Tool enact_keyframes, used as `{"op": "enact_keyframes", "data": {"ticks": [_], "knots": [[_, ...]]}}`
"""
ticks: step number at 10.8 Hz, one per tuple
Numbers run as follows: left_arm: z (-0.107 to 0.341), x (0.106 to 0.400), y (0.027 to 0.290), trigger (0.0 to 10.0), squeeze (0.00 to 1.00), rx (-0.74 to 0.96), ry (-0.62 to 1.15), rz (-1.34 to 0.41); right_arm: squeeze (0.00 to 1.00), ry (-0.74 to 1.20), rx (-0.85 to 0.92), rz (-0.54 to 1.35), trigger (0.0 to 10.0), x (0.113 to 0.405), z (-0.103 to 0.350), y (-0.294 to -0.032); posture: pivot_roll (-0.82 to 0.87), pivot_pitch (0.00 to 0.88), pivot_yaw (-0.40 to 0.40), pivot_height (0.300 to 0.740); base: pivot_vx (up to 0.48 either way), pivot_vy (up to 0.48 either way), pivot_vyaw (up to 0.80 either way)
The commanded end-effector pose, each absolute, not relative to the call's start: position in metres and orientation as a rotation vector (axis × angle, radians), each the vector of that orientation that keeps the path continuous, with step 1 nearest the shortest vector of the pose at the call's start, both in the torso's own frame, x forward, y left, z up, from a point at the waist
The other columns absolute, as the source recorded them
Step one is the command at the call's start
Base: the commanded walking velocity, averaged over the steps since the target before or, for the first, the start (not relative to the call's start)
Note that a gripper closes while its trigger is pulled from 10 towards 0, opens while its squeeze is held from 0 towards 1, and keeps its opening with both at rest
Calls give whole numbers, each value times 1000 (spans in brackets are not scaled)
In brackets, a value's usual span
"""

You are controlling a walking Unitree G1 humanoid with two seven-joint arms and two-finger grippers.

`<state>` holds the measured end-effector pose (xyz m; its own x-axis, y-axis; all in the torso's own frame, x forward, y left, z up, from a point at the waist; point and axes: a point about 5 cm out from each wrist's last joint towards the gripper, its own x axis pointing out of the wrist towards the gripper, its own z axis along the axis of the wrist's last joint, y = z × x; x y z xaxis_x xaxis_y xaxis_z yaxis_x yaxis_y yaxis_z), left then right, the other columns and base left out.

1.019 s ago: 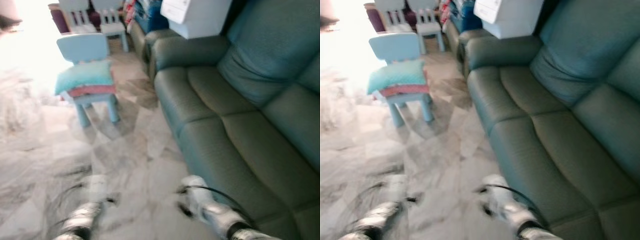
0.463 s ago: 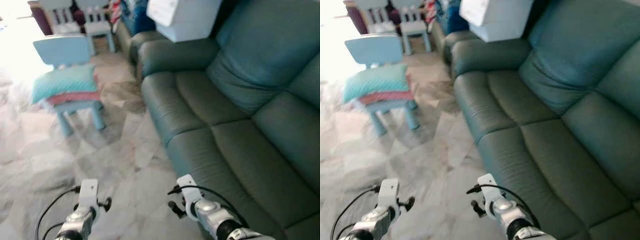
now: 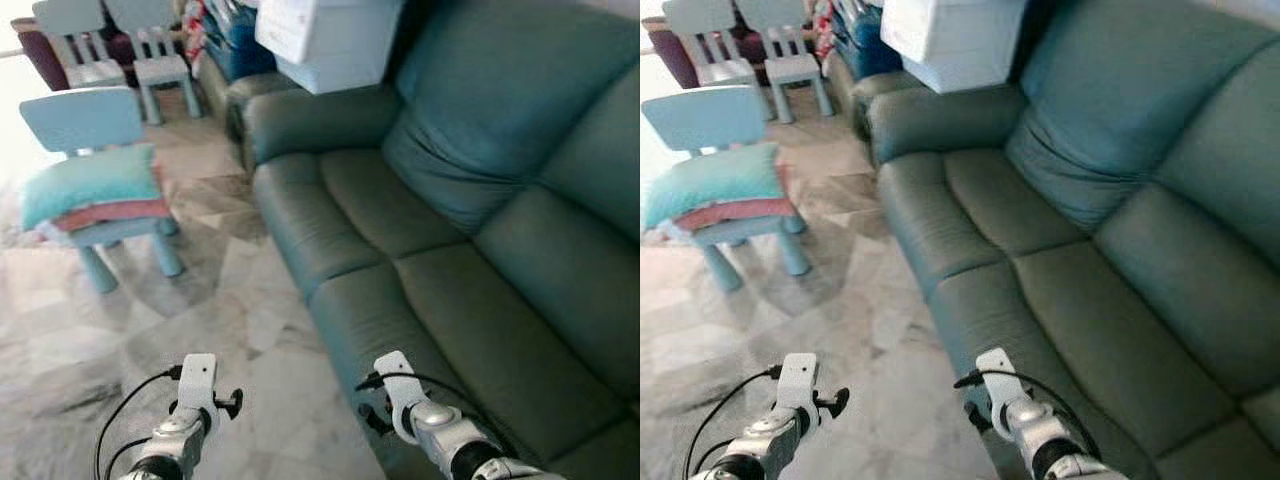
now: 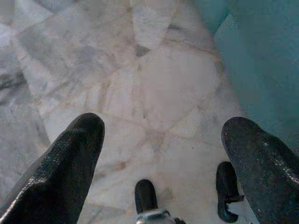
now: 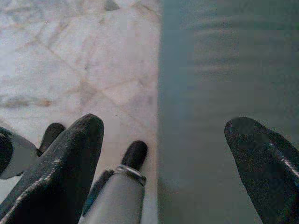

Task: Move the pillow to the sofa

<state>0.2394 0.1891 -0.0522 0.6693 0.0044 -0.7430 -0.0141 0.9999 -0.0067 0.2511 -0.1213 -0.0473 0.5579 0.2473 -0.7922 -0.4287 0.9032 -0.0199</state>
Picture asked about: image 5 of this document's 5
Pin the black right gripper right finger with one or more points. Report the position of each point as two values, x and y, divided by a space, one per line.
264 168

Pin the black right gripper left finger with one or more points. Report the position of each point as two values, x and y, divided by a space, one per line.
58 177

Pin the silver robot left leg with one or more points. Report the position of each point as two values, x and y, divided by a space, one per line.
22 151

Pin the light blue plastic kids table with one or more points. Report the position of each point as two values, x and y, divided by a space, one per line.
198 151

